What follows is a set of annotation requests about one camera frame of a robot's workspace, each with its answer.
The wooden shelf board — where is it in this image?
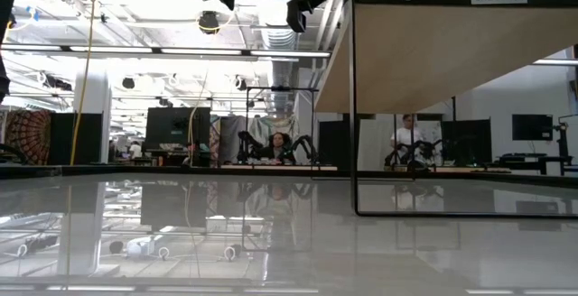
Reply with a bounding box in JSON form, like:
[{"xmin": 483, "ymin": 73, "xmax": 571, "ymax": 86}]
[{"xmin": 314, "ymin": 2, "xmax": 578, "ymax": 116}]

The ceiling light bar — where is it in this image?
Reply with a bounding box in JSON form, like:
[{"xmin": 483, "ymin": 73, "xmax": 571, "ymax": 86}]
[{"xmin": 0, "ymin": 42, "xmax": 331, "ymax": 60}]

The colourful patterned cloth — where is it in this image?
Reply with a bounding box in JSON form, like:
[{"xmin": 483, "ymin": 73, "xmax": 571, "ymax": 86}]
[{"xmin": 246, "ymin": 114, "xmax": 299, "ymax": 153}]

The black partition panel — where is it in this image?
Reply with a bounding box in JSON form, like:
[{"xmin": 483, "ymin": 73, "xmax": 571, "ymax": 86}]
[
  {"xmin": 318, "ymin": 114, "xmax": 376, "ymax": 171},
  {"xmin": 441, "ymin": 118, "xmax": 493, "ymax": 165},
  {"xmin": 48, "ymin": 113, "xmax": 104, "ymax": 166}
]

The seated person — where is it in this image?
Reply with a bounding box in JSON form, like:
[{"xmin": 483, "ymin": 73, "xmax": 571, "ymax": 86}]
[{"xmin": 260, "ymin": 132, "xmax": 297, "ymax": 164}]

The grey hanging cloth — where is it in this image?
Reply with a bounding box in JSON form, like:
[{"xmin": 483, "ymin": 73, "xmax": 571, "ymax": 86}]
[{"xmin": 219, "ymin": 115, "xmax": 248, "ymax": 164}]

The standing person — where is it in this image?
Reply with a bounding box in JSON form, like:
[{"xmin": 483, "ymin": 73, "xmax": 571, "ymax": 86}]
[{"xmin": 390, "ymin": 114, "xmax": 426, "ymax": 166}]

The black desk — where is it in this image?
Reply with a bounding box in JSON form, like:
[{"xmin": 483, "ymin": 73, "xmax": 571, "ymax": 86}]
[{"xmin": 496, "ymin": 153, "xmax": 578, "ymax": 176}]

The black stand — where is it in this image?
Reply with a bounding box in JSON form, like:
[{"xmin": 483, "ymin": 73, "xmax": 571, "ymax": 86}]
[{"xmin": 553, "ymin": 114, "xmax": 578, "ymax": 166}]

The orange patterned tapestry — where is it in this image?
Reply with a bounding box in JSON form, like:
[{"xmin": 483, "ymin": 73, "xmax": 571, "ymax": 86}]
[{"xmin": 3, "ymin": 108, "xmax": 54, "ymax": 166}]

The silver ventilation duct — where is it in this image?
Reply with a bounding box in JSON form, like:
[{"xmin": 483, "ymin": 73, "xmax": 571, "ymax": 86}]
[{"xmin": 259, "ymin": 0, "xmax": 302, "ymax": 112}]

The black background rig frame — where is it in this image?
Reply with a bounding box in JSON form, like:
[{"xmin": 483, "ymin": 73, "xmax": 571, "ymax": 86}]
[{"xmin": 246, "ymin": 86, "xmax": 320, "ymax": 173}]

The yellow cable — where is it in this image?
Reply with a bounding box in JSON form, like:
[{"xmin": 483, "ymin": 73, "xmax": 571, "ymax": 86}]
[{"xmin": 68, "ymin": 0, "xmax": 99, "ymax": 167}]

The black wall monitor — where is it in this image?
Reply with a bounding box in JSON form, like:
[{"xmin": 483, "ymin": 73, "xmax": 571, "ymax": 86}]
[{"xmin": 511, "ymin": 114, "xmax": 555, "ymax": 143}]

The black table frame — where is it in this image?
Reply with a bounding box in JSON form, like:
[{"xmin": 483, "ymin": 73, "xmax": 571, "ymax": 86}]
[{"xmin": 0, "ymin": 163, "xmax": 578, "ymax": 189}]

